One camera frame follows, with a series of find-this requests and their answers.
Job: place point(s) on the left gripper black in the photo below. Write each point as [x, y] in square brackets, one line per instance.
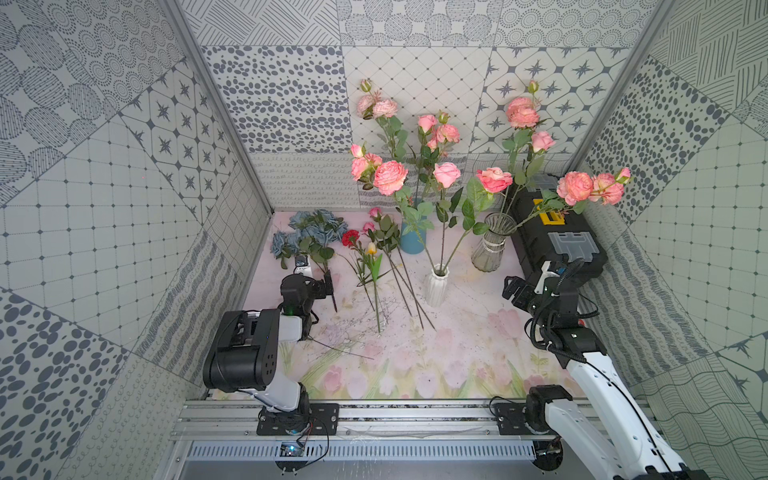
[325, 285]

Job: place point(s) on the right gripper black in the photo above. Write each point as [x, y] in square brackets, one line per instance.
[519, 291]

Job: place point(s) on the red carnation stem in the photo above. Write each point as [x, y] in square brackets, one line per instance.
[360, 263]

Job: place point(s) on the large pink peony spray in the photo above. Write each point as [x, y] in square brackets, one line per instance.
[523, 116]

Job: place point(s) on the pink carnation spray stem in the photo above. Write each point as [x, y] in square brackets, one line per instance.
[373, 105]

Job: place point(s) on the pink rose single stem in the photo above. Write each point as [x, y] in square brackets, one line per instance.
[427, 154]

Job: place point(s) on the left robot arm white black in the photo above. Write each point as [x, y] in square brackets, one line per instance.
[243, 358]

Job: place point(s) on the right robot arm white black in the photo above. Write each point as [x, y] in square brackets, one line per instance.
[627, 445]

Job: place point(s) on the clear glass vase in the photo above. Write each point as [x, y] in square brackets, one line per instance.
[488, 253]

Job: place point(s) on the small white ribbed vase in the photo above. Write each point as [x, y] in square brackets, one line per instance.
[436, 285]

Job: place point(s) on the tall blue ceramic vase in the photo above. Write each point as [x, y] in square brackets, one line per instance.
[411, 242]

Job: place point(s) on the blue grey rose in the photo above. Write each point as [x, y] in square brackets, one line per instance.
[312, 234]

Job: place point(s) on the black toolbox yellow label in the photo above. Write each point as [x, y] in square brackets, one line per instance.
[553, 239]

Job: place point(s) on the magenta rosebud stem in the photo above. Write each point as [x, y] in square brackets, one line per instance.
[385, 233]

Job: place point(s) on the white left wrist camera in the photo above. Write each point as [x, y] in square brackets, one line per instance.
[302, 265]

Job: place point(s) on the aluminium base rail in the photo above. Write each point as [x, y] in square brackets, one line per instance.
[357, 420]

